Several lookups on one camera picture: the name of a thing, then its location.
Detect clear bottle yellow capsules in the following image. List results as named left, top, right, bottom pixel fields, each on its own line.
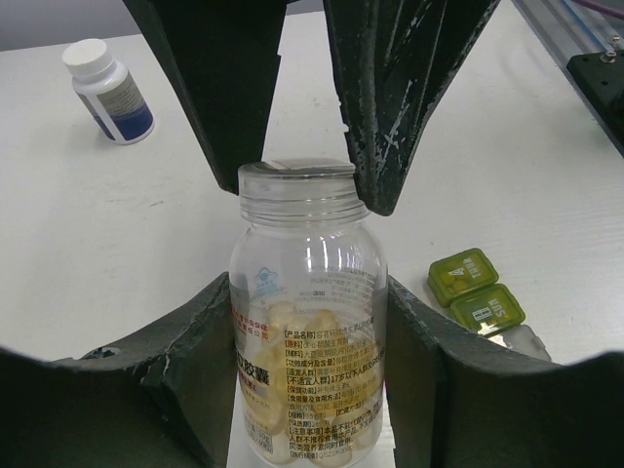
left=229, top=172, right=388, bottom=467

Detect white pill bottle blue label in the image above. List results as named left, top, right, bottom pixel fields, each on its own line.
left=61, top=38, right=155, bottom=145

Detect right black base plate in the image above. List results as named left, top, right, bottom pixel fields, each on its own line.
left=566, top=50, right=623, bottom=154

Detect weekly pill organizer strip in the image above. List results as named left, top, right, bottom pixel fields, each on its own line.
left=427, top=248, right=552, bottom=362

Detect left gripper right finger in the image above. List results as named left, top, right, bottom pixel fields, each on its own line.
left=385, top=280, right=623, bottom=467

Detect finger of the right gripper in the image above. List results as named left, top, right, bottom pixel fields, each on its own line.
left=124, top=0, right=287, bottom=194
left=324, top=0, right=499, bottom=216

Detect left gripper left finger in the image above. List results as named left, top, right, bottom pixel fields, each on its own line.
left=1, top=275, right=237, bottom=467

